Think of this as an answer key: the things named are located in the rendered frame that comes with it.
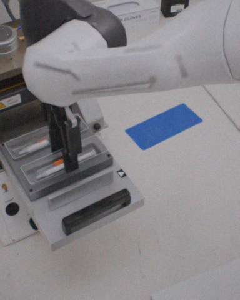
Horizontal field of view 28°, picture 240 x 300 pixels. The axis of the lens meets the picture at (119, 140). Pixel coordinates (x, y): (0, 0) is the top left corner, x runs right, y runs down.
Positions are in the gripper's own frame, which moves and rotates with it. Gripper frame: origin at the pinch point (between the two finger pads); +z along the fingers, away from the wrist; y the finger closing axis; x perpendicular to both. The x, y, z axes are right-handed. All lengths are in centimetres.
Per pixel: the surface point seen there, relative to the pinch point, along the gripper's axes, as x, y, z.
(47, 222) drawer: -9.4, 9.9, 6.8
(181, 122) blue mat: 46, -16, 29
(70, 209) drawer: -3.9, 9.6, 6.8
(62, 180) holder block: -2.5, 3.7, 4.4
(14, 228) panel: -13.2, -4.6, 24.8
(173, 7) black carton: 73, -59, 19
